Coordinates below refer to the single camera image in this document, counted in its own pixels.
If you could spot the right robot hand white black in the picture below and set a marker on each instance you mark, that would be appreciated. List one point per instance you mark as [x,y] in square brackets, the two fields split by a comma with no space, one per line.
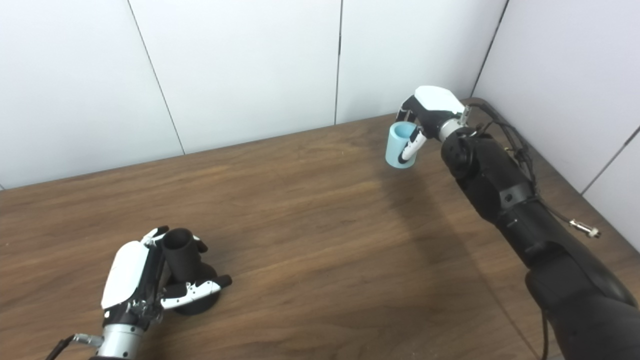
[437,102]

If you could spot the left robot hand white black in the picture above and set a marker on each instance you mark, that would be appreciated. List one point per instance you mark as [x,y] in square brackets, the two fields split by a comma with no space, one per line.
[125,272]

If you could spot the light blue cylinder cup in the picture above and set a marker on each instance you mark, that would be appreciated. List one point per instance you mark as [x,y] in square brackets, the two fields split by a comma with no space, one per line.
[395,147]

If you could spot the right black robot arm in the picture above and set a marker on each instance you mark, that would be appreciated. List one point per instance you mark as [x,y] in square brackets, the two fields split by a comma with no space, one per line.
[540,235]

